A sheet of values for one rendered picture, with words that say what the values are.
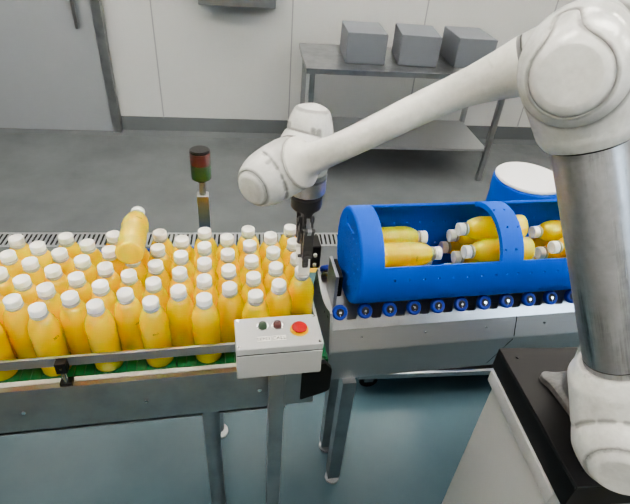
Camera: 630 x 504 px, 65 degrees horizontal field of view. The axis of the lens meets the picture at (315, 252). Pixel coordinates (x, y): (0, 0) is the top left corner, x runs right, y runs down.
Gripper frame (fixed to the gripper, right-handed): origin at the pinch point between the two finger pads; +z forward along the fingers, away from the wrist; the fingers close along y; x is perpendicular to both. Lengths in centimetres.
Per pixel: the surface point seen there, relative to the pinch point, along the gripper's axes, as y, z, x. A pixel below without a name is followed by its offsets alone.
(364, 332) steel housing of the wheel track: -3.2, 25.9, -19.2
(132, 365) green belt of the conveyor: -8, 25, 45
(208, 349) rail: -11.4, 18.3, 25.5
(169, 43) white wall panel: 354, 34, 56
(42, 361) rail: -11, 18, 65
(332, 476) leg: 0, 110, -17
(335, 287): 4.1, 13.9, -11.0
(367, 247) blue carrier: -1.2, -3.9, -16.8
